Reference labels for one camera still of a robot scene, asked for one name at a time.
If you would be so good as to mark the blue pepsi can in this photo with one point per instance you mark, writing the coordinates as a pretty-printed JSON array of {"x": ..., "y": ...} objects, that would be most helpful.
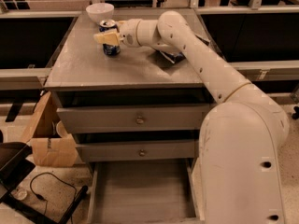
[{"x": 106, "y": 25}]

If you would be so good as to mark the white ceramic bowl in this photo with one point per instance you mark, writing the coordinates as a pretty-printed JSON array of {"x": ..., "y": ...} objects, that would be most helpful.
[{"x": 100, "y": 11}]

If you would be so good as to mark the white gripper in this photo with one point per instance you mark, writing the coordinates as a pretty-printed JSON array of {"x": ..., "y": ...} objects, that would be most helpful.
[{"x": 129, "y": 32}]

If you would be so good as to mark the brass middle drawer knob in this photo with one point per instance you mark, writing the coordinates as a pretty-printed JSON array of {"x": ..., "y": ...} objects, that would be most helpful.
[{"x": 142, "y": 152}]

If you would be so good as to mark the small clear glass dish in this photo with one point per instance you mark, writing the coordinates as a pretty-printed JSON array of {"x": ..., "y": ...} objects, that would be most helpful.
[{"x": 20, "y": 194}]

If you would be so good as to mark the grey top drawer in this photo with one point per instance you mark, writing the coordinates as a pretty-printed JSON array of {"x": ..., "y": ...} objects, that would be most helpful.
[{"x": 121, "y": 118}]

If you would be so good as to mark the brass top drawer knob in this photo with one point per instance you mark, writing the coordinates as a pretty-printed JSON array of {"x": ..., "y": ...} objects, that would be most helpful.
[{"x": 139, "y": 120}]

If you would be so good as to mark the dark blue chip bag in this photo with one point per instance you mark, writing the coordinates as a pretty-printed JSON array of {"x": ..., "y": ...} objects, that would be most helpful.
[{"x": 178, "y": 56}]

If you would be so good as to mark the brass drawer knob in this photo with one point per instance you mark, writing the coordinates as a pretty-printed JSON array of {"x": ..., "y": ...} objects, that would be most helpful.
[
  {"x": 142, "y": 152},
  {"x": 139, "y": 120}
]

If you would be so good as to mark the grey middle drawer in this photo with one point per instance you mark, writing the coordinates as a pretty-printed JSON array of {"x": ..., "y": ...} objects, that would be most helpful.
[{"x": 128, "y": 151}]

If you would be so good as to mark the grey open bottom drawer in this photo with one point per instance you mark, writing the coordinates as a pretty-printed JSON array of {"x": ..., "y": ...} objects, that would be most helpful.
[{"x": 143, "y": 192}]

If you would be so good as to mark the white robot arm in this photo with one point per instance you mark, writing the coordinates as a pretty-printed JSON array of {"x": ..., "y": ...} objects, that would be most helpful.
[{"x": 239, "y": 137}]

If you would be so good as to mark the brown cardboard box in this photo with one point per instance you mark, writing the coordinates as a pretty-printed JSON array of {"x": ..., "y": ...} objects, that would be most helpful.
[{"x": 52, "y": 146}]

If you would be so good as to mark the grey drawer cabinet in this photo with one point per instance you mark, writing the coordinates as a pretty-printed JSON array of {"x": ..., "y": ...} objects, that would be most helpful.
[{"x": 83, "y": 76}]

